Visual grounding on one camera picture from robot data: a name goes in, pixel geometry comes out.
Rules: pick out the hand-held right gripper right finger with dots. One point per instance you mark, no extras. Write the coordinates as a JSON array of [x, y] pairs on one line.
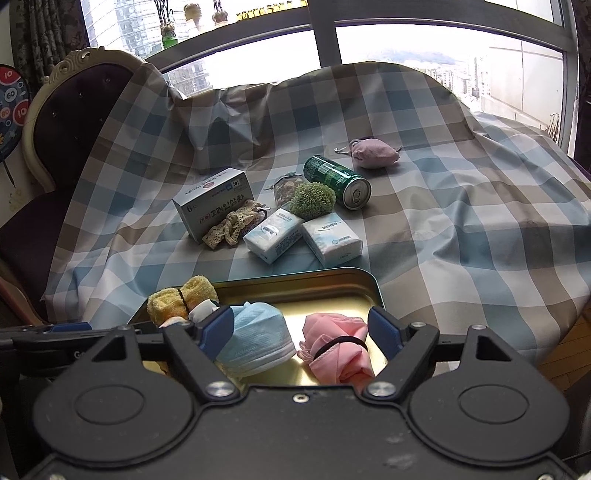
[[383, 330]]

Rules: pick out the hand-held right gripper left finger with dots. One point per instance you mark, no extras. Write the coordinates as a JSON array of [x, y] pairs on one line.
[[217, 330]]

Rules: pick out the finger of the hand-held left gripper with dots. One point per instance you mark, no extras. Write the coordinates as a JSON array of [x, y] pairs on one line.
[[69, 327]]

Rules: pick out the blue face mask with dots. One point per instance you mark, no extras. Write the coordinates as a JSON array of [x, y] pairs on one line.
[[258, 337]]

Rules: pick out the pink face mask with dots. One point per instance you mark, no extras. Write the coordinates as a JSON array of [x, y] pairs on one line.
[[337, 350]]

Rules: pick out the yellow towel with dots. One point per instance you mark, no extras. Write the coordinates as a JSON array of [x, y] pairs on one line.
[[180, 295]]

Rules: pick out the gold metal tin tray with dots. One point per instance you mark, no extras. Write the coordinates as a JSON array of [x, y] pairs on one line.
[[286, 295]]

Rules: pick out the beige lace scrunchie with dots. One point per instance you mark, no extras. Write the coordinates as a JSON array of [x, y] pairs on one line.
[[231, 226]]

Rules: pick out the white tissue pack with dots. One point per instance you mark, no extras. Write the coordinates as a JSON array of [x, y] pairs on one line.
[[331, 240], [272, 235]]

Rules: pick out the green round scrubber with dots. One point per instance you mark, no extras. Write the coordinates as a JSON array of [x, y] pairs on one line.
[[312, 201]]

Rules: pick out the blue beige checked tablecloth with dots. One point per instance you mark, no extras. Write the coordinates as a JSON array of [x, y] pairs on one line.
[[438, 221]]

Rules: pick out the grey white cardboard box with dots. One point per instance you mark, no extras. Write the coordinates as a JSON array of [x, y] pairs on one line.
[[212, 194]]

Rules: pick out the green drink can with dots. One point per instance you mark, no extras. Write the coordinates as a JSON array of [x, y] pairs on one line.
[[337, 182]]

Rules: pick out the mesh sachet pouch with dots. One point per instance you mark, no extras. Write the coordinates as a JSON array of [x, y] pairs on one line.
[[284, 189]]

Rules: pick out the dark purple upholstered chair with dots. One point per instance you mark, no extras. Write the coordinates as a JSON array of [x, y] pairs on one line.
[[74, 120]]

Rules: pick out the round dartboard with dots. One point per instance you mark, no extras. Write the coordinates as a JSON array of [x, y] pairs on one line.
[[11, 110]]

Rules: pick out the patterned dark curtain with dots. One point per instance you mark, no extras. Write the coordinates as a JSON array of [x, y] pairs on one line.
[[46, 37]]

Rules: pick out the green glass vase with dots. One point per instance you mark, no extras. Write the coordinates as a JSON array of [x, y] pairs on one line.
[[168, 34]]

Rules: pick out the row of small bottles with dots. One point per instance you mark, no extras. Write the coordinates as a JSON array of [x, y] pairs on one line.
[[270, 9]]

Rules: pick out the dark window frame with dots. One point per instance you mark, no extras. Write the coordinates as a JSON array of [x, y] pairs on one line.
[[323, 27]]

